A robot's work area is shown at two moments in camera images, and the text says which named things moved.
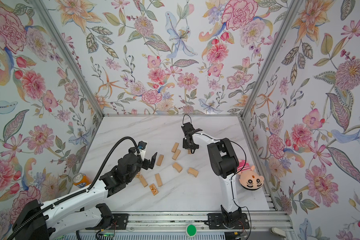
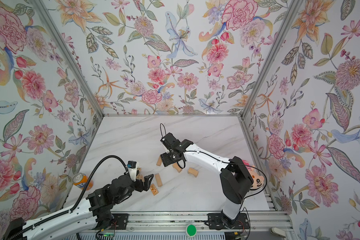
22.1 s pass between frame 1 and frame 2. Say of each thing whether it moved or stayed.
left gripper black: moved
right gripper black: moved
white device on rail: stayed
